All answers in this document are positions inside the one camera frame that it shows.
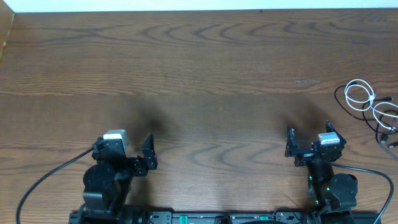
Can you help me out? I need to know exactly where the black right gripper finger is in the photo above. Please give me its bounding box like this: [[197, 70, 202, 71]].
[[285, 128, 299, 156], [325, 120, 338, 134]]

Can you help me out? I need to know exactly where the white usb cable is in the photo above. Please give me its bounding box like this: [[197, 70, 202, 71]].
[[344, 78, 398, 131]]

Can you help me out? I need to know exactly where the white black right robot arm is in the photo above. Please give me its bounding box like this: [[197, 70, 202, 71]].
[[284, 121, 358, 224]]

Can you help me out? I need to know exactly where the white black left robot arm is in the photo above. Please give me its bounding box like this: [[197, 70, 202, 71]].
[[69, 129, 158, 223]]

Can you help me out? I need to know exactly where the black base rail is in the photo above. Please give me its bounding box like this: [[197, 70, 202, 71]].
[[68, 208, 381, 224]]

